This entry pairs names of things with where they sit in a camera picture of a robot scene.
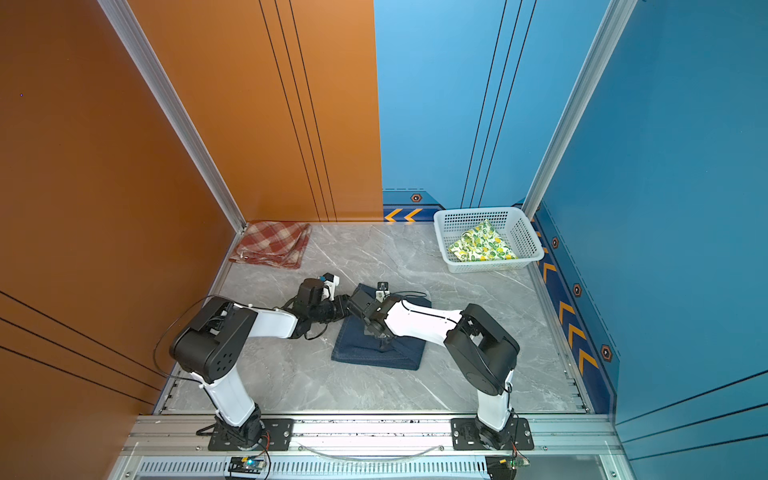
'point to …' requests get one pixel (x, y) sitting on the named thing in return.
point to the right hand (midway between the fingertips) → (376, 325)
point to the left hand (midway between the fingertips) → (359, 305)
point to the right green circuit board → (504, 467)
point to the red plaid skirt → (279, 245)
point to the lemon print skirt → (480, 243)
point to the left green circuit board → (247, 464)
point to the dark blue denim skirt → (353, 345)
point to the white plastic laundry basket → (509, 222)
